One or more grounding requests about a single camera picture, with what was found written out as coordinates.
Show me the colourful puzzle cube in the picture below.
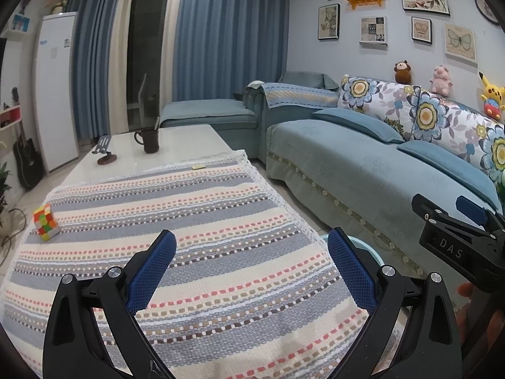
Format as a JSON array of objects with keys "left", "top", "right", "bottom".
[{"left": 33, "top": 204, "right": 61, "bottom": 241}]

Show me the round wall clock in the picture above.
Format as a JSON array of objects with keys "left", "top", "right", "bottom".
[{"left": 474, "top": 0, "right": 503, "bottom": 26}]

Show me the butterfly picture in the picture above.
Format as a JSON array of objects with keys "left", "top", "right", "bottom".
[{"left": 444, "top": 21, "right": 478, "bottom": 64}]

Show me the blue curtain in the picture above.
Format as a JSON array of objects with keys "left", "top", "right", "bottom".
[
  {"left": 65, "top": 0, "right": 135, "bottom": 143},
  {"left": 172, "top": 0, "right": 290, "bottom": 103}
]

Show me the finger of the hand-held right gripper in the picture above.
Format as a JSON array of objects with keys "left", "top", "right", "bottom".
[
  {"left": 455, "top": 196, "right": 505, "bottom": 234},
  {"left": 411, "top": 193, "right": 490, "bottom": 242}
]

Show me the black guitar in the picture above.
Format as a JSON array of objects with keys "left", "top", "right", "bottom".
[{"left": 11, "top": 87, "right": 45, "bottom": 190}]

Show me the brown monkey plush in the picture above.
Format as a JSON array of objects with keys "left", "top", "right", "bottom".
[{"left": 394, "top": 60, "right": 413, "bottom": 85}]

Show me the dark glass door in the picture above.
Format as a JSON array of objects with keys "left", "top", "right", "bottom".
[{"left": 126, "top": 0, "right": 174, "bottom": 131}]

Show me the black framed bread picture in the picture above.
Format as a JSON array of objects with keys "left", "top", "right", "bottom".
[{"left": 411, "top": 16, "right": 432, "bottom": 44}]

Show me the striped armrest cover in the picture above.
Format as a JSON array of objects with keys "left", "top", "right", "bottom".
[{"left": 247, "top": 81, "right": 340, "bottom": 110}]

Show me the pink pig plush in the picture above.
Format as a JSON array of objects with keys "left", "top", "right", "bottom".
[{"left": 430, "top": 65, "right": 452, "bottom": 96}]

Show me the white refrigerator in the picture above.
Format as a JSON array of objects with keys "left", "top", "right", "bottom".
[{"left": 35, "top": 12, "right": 80, "bottom": 172}]

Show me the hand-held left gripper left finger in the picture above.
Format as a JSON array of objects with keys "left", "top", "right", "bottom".
[{"left": 43, "top": 229, "right": 178, "bottom": 379}]

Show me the teal pillow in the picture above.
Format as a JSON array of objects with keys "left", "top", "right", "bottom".
[
  {"left": 313, "top": 108, "right": 406, "bottom": 145},
  {"left": 396, "top": 141, "right": 503, "bottom": 210}
]

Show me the green potted plant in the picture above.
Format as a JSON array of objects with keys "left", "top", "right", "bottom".
[{"left": 0, "top": 162, "right": 13, "bottom": 230}]

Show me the teal sofa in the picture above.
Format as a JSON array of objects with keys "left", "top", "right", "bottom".
[{"left": 158, "top": 71, "right": 505, "bottom": 281}]

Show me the white canvas picture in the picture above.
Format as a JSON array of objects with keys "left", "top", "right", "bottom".
[{"left": 359, "top": 16, "right": 388, "bottom": 46}]

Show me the yellow mouse plush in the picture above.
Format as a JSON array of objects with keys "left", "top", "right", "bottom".
[{"left": 478, "top": 72, "right": 505, "bottom": 118}]

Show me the yellow wall shelf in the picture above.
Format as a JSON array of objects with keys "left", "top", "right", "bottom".
[{"left": 343, "top": 0, "right": 385, "bottom": 10}]

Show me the white wall shelf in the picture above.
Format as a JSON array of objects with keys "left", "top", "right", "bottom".
[{"left": 4, "top": 29, "right": 33, "bottom": 43}]

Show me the white shelf red interior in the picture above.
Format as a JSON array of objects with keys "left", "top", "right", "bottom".
[{"left": 0, "top": 105, "right": 21, "bottom": 131}]

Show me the striped woven tablecloth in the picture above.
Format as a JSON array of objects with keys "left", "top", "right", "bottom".
[{"left": 0, "top": 150, "right": 391, "bottom": 379}]

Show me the person's right hand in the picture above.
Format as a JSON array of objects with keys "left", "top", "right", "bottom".
[{"left": 455, "top": 282, "right": 505, "bottom": 360}]

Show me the tall black framed picture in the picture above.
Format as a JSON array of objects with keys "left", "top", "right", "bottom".
[{"left": 318, "top": 4, "right": 341, "bottom": 41}]

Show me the floral cushion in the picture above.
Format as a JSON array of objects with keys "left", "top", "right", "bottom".
[
  {"left": 410, "top": 90, "right": 502, "bottom": 154},
  {"left": 337, "top": 74, "right": 421, "bottom": 135},
  {"left": 475, "top": 120, "right": 505, "bottom": 184}
]

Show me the phone stand with brown base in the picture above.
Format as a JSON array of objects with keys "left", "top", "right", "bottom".
[{"left": 92, "top": 136, "right": 118, "bottom": 165}]

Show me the dark brown mug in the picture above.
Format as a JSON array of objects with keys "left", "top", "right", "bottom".
[{"left": 134, "top": 128, "right": 160, "bottom": 154}]

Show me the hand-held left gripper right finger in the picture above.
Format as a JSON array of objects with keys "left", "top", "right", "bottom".
[{"left": 327, "top": 227, "right": 463, "bottom": 379}]

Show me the light blue plastic basket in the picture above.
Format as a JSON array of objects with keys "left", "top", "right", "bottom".
[{"left": 321, "top": 234, "right": 385, "bottom": 281}]

